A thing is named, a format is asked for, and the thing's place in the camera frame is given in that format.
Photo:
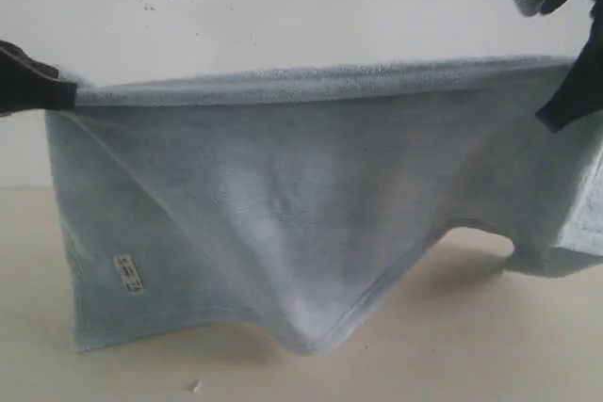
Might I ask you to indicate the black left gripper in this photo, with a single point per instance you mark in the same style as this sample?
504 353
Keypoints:
28 84

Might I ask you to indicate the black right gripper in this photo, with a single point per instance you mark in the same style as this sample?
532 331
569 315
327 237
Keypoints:
580 93

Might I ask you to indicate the light blue terry towel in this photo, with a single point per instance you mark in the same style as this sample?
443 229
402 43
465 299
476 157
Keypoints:
294 199

